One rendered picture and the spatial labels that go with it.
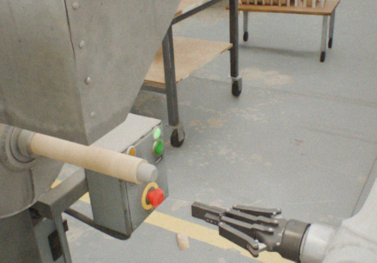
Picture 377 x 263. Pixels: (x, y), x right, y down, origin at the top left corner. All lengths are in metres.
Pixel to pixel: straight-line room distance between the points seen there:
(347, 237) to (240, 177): 2.15
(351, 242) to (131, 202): 0.47
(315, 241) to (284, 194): 1.85
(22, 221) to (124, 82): 0.64
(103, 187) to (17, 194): 0.26
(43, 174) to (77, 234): 1.77
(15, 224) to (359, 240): 0.64
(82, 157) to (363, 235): 0.40
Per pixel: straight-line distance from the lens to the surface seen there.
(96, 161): 0.65
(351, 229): 0.73
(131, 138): 0.98
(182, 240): 2.37
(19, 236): 1.05
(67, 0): 0.38
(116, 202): 1.00
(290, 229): 0.91
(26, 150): 0.73
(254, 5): 4.65
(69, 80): 0.40
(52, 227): 1.16
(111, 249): 2.44
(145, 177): 0.61
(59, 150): 0.69
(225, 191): 2.73
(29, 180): 0.79
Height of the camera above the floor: 1.58
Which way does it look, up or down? 28 degrees down
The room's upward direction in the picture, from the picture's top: 4 degrees counter-clockwise
